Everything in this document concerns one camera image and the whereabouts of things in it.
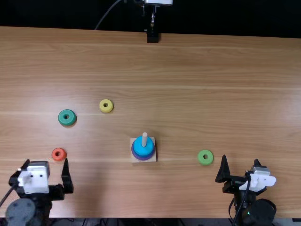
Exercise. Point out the wooden peg base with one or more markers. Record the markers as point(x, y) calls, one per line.
point(144, 141)

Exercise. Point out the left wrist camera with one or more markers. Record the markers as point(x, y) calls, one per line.
point(35, 181)

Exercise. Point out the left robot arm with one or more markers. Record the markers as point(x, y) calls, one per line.
point(21, 212)

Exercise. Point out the black clamp stand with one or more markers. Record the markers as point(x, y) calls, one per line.
point(152, 37)

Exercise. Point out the silver camera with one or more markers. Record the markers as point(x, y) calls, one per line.
point(158, 2)

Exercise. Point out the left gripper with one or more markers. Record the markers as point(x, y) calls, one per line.
point(56, 191)

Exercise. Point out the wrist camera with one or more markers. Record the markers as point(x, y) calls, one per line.
point(35, 181)
point(258, 181)

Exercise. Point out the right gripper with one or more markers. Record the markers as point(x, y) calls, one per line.
point(232, 184)

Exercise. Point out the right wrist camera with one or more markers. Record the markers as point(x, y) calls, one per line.
point(258, 181)

